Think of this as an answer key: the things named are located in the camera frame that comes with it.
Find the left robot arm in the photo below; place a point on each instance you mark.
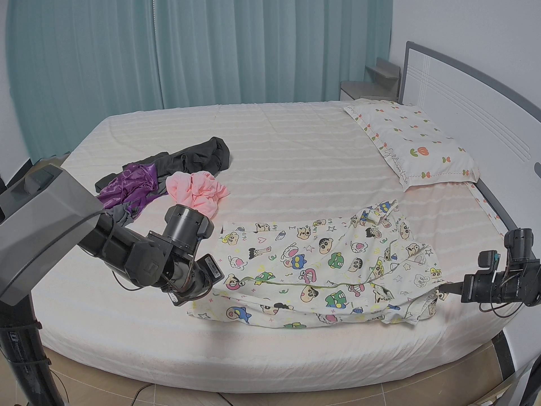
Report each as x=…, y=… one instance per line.
x=42, y=214

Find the grey white bedside table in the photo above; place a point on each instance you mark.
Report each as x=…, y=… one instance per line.
x=363, y=89

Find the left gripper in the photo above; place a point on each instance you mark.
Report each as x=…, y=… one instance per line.
x=192, y=288

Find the white printed pyjama top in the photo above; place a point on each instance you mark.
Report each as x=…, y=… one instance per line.
x=321, y=269

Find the black garment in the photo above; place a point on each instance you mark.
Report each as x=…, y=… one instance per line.
x=198, y=154

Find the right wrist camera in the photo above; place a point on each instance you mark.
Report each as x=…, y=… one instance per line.
x=488, y=262

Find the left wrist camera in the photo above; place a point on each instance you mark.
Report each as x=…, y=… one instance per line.
x=212, y=269

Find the pink garment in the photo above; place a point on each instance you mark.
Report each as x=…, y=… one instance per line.
x=203, y=188

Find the blue-green curtain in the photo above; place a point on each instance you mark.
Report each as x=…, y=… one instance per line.
x=274, y=36
x=84, y=57

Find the white printed pillow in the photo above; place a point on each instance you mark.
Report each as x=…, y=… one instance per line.
x=414, y=142

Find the bed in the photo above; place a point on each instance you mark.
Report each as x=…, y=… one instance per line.
x=296, y=150

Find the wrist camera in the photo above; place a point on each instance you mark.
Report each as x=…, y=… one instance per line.
x=212, y=269
x=488, y=262

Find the purple garment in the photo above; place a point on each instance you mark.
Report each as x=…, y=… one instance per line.
x=131, y=182

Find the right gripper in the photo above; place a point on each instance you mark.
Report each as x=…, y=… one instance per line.
x=484, y=288

